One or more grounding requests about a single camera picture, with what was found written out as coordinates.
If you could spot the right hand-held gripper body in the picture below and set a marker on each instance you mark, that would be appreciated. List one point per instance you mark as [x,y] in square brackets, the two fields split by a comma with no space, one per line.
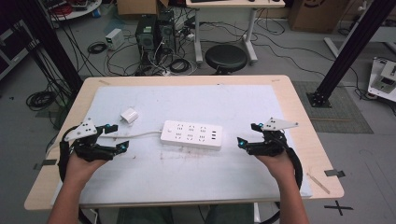
[274,141]

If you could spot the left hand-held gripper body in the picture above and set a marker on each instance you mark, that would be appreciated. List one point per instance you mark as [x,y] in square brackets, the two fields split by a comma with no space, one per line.
[82,130]

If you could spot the white charger adapter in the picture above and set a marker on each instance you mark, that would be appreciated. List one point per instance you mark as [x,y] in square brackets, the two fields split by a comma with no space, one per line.
[130,115]

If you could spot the white power strip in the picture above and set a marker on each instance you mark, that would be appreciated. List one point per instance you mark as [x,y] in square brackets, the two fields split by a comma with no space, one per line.
[191,135]

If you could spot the person's right hand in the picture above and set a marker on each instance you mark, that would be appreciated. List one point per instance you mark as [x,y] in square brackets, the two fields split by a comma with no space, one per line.
[280,166]

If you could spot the person's left hand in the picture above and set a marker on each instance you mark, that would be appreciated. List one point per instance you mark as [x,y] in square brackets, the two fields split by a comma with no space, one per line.
[81,169]

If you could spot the wooden table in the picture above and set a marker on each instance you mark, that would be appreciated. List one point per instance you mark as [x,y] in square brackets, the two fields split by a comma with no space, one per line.
[308,149]

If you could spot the black tape piece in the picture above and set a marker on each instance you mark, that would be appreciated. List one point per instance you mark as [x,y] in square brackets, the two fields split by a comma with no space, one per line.
[46,164]
[334,173]

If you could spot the white table mat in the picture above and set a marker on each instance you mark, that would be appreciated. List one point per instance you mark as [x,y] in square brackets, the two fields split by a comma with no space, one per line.
[193,174]

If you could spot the thin wooden stick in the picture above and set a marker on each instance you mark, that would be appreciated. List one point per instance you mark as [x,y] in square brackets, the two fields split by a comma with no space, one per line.
[318,183]

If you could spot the grey floor mat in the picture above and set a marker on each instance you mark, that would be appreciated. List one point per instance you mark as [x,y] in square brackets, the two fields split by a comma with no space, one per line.
[342,115]

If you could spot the black round stool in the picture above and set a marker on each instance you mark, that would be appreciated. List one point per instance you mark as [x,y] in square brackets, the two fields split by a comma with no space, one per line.
[226,57]

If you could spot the white power supply box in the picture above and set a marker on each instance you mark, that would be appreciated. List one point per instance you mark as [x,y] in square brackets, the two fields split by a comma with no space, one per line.
[114,39]

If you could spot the person's legs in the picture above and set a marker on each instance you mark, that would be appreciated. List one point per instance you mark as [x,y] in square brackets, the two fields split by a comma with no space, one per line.
[186,214]

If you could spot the black tape cross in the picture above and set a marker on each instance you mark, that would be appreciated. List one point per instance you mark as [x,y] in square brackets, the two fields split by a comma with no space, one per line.
[338,207]

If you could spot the black computer tower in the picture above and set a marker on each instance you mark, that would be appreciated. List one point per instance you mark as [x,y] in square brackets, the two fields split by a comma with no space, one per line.
[166,31]
[146,37]

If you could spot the round white table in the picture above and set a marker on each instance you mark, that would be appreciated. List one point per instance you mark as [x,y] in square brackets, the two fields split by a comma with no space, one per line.
[77,7]

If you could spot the white desk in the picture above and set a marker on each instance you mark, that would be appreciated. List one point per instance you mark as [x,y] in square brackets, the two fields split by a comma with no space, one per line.
[236,3]

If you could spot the small cardboard box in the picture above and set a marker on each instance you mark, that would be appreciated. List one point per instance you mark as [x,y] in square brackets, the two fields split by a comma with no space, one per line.
[137,6]

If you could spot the large cardboard box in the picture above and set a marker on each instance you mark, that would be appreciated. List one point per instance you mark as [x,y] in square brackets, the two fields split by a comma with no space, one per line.
[317,15]

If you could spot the white device on floor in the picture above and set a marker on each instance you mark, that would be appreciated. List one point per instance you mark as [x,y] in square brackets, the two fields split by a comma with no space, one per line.
[384,79]

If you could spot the black metal frame post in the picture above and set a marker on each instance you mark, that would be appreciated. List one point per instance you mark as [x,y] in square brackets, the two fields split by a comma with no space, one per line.
[51,43]
[351,46]

